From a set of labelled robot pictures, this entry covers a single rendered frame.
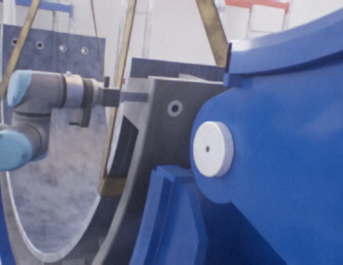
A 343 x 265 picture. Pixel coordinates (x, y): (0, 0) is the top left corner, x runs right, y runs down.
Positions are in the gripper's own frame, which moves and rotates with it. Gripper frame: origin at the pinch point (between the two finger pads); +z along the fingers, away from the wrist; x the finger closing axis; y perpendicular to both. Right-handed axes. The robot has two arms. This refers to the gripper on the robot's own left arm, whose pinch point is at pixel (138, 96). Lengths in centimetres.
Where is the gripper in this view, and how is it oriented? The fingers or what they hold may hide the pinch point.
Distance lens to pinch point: 142.4
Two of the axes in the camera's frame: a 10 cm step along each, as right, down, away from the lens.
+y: 1.3, -9.8, -1.7
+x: -4.7, -2.1, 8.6
